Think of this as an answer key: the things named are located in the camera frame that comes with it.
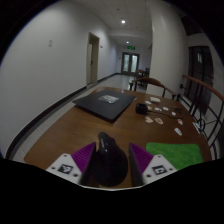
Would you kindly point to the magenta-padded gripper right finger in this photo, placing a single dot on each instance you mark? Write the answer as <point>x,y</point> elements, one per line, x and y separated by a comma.
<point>156,169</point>

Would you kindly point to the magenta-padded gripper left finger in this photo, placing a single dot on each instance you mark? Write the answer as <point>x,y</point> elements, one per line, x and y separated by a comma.
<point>66,166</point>

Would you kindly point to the black computer mouse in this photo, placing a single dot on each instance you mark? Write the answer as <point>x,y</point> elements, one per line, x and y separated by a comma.
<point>108,163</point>

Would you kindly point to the green mouse pad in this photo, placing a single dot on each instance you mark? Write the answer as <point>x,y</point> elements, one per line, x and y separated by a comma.
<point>180,153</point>

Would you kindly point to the white oblong card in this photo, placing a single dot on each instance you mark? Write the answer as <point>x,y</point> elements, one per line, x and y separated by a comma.
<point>178,131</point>

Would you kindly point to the small orange card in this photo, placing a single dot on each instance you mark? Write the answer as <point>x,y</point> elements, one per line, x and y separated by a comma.
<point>159,120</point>

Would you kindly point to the small beige card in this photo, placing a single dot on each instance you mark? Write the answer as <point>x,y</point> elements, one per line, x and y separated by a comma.
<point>148,119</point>

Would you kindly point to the small red white card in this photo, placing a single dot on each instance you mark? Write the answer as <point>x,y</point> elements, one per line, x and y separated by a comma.
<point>180,121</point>

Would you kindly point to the long white flat device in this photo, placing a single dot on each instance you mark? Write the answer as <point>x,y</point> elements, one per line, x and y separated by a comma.
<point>196,127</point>

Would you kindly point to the small black box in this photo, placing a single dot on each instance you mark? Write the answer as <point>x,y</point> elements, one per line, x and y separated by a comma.
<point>141,108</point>

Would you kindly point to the small white flat box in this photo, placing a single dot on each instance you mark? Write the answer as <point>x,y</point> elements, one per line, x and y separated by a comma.
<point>155,99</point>

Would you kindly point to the black closed laptop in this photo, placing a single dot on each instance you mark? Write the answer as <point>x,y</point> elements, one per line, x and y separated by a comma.
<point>103,103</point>

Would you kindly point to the black railing with wooden handrail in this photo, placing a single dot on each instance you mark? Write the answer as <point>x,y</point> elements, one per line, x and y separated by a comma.
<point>200,83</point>

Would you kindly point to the dark wooden chair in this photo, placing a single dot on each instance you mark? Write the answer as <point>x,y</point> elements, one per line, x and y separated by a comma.
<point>142,72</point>

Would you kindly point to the dark framed window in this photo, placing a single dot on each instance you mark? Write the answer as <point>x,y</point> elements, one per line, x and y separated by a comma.
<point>200,76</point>

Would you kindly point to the glass double door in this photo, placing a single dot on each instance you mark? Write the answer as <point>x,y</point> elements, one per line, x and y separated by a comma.
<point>130,63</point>

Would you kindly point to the side doorway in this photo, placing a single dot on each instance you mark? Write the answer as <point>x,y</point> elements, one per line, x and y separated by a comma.
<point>92,58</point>

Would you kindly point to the green exit sign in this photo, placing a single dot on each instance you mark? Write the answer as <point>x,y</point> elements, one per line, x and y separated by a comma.
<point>131,48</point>

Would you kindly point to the round ceiling light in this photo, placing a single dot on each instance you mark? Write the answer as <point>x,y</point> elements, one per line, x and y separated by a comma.
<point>123,21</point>

